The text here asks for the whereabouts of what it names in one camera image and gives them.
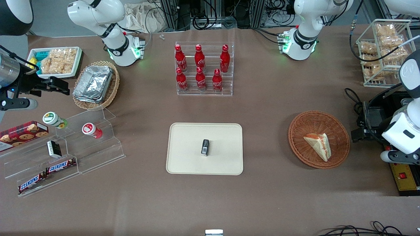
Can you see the aluminium frame post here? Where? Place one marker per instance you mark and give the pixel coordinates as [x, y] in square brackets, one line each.
[170, 14]
[256, 13]

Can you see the red lid cup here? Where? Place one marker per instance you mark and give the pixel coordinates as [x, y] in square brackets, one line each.
[90, 129]

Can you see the yellow power strip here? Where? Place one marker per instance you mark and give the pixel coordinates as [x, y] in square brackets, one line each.
[405, 177]

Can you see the yellow snack packet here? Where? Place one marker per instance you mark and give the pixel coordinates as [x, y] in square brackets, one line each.
[32, 63]

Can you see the clear acrylic bottle rack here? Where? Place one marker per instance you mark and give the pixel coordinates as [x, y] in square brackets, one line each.
[210, 92]

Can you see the red cookie box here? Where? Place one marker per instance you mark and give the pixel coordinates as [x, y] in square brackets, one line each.
[23, 134]

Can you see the oval tan wicker basket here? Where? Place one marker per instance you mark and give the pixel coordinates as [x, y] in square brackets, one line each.
[113, 88]

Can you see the white rectangular snack tray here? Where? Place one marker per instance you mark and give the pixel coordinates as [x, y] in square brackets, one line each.
[70, 74]

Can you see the blue snack packet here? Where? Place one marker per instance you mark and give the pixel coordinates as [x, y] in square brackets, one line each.
[40, 55]

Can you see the triangle sandwich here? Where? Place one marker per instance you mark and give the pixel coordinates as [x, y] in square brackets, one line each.
[320, 144]

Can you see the clear acrylic step shelf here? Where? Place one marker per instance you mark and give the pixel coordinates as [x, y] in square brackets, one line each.
[98, 154]

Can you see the beige plastic tray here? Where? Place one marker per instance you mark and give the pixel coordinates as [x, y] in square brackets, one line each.
[187, 150]

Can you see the fried snack bag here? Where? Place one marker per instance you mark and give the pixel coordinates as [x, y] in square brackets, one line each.
[395, 55]
[385, 30]
[368, 48]
[372, 70]
[392, 41]

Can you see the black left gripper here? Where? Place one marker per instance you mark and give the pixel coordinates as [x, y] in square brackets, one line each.
[372, 122]

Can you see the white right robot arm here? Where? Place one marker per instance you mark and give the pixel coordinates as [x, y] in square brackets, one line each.
[115, 42]

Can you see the rice cracker bag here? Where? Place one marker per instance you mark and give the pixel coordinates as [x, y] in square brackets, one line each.
[59, 60]

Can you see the green lid cup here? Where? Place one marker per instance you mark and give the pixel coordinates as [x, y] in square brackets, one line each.
[52, 118]

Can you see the black and white small box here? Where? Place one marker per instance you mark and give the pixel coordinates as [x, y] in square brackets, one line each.
[54, 149]

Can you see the stacked aluminium foil trays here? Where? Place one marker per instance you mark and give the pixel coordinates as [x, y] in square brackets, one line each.
[93, 83]

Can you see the Snickers chocolate bar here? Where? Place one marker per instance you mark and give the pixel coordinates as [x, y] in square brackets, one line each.
[31, 183]
[60, 166]

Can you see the beige cloth bag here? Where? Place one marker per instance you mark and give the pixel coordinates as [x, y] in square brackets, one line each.
[144, 18]

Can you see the red cola bottle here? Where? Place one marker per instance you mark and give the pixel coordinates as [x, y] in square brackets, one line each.
[224, 59]
[181, 80]
[199, 58]
[200, 79]
[217, 81]
[180, 59]

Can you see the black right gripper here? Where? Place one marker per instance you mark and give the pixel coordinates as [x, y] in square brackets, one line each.
[29, 84]

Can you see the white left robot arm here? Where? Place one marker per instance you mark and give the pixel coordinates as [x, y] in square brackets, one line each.
[305, 39]

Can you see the round brown wicker basket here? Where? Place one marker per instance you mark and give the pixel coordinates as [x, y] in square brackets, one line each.
[302, 144]

